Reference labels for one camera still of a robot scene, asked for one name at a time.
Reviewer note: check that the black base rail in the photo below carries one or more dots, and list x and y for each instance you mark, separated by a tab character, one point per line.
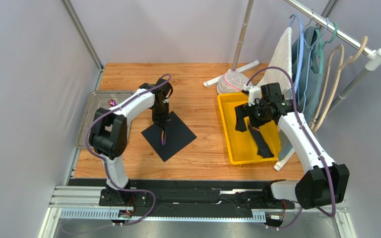
187	198

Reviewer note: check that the white towel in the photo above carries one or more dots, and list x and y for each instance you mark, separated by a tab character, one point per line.
282	58

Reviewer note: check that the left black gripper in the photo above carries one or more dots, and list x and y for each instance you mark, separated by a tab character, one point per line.
162	121

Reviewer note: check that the blue hanger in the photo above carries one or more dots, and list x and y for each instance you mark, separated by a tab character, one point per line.
297	51

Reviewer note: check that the iridescent spoon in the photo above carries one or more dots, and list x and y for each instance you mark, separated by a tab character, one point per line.
112	103

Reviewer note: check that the yellow plastic bin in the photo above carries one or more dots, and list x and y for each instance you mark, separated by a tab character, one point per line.
241	147

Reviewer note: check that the white mesh bowl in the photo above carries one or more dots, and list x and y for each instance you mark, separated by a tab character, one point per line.
231	82

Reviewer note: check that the metal clothes rack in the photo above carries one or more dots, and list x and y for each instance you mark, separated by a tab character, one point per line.
373	56

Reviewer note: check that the silver metal tray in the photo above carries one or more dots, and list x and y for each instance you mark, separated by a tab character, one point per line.
99	99

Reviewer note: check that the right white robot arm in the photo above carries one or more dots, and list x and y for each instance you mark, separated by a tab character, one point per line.
324	182

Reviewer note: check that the teal garment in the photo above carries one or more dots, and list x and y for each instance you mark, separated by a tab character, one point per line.
311	77

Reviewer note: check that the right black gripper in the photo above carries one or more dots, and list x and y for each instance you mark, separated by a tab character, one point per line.
242	112

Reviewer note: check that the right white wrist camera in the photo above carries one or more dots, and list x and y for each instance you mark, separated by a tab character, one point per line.
254	93

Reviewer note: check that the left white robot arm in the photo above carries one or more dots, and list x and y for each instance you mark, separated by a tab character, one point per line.
109	132

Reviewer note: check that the beige hanger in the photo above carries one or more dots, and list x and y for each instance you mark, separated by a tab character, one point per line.
329	87
351	59

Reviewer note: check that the black paper napkin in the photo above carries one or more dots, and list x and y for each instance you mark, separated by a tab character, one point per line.
178	136

